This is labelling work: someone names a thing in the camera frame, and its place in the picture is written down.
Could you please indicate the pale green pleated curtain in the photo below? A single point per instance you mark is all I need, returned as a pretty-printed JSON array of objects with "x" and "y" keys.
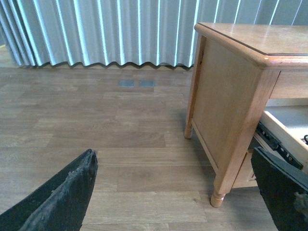
[{"x": 39, "y": 32}]

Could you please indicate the wooden nightstand cabinet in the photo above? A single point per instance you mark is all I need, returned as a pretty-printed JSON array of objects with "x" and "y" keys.
[{"x": 239, "y": 70}]

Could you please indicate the right metal floor plate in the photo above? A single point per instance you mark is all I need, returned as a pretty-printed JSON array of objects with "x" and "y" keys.
[{"x": 147, "y": 83}]

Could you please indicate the wooden drawer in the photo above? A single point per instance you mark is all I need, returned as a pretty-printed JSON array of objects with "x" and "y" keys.
[
  {"x": 290, "y": 125},
  {"x": 245, "y": 176}
]

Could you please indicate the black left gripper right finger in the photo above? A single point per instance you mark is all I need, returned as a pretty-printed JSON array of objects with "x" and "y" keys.
[{"x": 284, "y": 189}]

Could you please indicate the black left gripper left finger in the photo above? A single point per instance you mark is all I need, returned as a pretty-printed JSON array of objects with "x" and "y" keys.
[{"x": 60, "y": 204}]

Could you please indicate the metal floor plate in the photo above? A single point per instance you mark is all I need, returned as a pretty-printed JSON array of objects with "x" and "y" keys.
[
  {"x": 147, "y": 83},
  {"x": 126, "y": 83}
]

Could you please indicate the black drawer slide rail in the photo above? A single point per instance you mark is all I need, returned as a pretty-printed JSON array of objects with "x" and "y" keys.
[{"x": 275, "y": 144}]

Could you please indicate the left metal floor plate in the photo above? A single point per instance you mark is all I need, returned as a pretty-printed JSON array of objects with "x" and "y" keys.
[{"x": 126, "y": 83}]

